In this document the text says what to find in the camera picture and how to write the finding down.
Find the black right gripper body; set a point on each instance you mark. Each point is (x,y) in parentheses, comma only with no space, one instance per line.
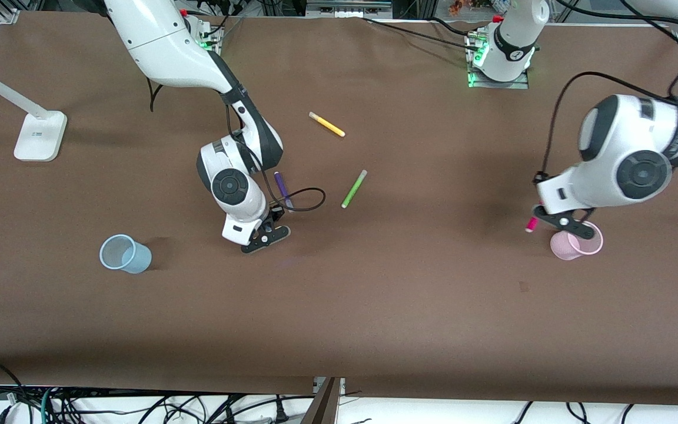
(275,213)

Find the pink marker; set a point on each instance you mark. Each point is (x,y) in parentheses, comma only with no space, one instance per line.
(531,225)

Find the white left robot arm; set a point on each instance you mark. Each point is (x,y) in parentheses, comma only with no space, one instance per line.
(627,147)

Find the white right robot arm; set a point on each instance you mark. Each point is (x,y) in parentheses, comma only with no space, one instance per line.
(162,47)

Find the purple marker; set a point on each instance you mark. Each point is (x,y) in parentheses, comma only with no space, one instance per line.
(281,184)

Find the pink translucent plastic cup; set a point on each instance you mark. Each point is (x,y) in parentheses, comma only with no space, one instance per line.
(568,248)

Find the green marker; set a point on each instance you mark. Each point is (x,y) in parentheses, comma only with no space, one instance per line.
(354,189)

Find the yellow marker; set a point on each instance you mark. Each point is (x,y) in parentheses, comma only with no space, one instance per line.
(327,124)

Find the blue translucent plastic cup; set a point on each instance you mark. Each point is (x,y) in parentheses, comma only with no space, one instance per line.
(139,260)

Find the brown wooden table leg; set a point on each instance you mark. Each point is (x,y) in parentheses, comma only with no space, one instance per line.
(324,406)

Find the black power plug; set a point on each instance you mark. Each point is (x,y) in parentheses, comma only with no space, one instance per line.
(281,415)

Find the grey box behind table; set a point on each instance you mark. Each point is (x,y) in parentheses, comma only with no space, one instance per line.
(348,8)

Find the orange toy figure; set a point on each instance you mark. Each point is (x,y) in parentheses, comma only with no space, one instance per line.
(459,7)

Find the white stand with flat base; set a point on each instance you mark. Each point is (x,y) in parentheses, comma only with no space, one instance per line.
(40,136)

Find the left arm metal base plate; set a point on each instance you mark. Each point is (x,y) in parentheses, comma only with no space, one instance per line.
(501,84)

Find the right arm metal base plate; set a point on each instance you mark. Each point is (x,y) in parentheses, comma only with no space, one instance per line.
(210,36)

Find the aluminium frame corner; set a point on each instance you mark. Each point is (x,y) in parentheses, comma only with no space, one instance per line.
(8,13)

